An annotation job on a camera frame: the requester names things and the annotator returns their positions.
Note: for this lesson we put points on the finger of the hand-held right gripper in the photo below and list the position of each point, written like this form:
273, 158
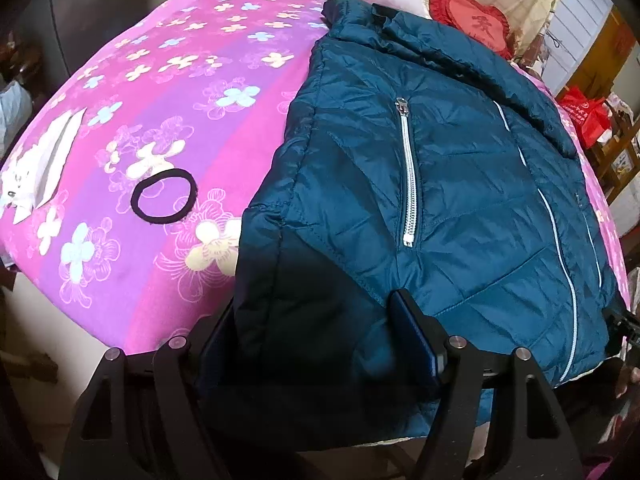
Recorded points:
625, 330

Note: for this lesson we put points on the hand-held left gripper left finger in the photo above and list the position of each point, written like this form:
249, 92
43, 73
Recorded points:
197, 347

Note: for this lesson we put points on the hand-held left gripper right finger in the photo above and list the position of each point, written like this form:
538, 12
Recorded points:
409, 327

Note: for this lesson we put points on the teal puffer jacket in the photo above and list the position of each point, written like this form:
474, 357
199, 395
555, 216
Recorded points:
450, 185

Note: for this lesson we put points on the wooden chair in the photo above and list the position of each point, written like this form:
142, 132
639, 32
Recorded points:
620, 155

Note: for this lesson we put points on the red shopping bag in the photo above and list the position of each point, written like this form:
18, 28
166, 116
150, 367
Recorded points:
585, 115

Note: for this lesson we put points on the white folded cloth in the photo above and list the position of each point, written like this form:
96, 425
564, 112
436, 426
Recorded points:
37, 170

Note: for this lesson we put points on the pink floral bed sheet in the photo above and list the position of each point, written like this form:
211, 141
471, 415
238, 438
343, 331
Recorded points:
200, 85

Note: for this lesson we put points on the white plastic bag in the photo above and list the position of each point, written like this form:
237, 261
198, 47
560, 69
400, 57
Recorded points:
14, 107

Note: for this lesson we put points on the red heart-shaped cushion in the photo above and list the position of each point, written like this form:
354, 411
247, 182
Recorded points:
475, 17

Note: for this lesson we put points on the grey wardrobe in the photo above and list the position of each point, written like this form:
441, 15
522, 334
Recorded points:
115, 5

